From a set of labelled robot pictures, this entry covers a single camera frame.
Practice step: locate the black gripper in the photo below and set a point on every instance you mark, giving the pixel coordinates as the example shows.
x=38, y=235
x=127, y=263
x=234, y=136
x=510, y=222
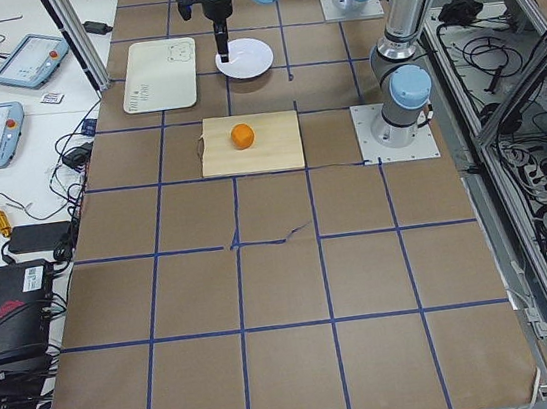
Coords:
x=217, y=8

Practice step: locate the orange fruit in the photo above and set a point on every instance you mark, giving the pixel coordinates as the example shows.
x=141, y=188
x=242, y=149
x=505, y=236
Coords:
x=242, y=136

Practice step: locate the cream bear tray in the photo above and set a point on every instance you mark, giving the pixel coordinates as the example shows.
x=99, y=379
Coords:
x=161, y=76

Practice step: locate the white round plate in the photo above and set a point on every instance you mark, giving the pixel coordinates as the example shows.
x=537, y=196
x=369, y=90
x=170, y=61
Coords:
x=248, y=58

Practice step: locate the bamboo cutting board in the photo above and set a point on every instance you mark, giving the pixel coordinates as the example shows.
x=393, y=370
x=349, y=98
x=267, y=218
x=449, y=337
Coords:
x=277, y=145

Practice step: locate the far teach pendant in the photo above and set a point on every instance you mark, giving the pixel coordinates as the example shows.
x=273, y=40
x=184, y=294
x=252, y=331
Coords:
x=34, y=60

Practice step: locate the black power adapter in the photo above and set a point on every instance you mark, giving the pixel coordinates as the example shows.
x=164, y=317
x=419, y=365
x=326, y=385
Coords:
x=35, y=238

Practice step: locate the gold cylinder tool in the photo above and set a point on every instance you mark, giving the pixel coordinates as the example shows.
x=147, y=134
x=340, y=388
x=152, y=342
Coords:
x=5, y=225

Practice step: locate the black red computer box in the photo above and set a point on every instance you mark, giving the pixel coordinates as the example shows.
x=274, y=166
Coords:
x=25, y=294

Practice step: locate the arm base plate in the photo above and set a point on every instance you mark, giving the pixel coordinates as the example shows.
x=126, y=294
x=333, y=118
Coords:
x=349, y=10
x=380, y=142

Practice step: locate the aluminium frame post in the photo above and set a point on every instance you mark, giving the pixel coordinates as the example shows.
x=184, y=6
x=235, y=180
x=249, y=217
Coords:
x=73, y=32

